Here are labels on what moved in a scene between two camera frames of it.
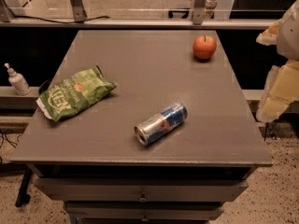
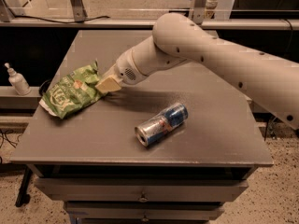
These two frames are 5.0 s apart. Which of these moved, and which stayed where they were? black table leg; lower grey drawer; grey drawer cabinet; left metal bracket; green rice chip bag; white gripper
Moved: white gripper; green rice chip bag
Stayed: black table leg; lower grey drawer; left metal bracket; grey drawer cabinet
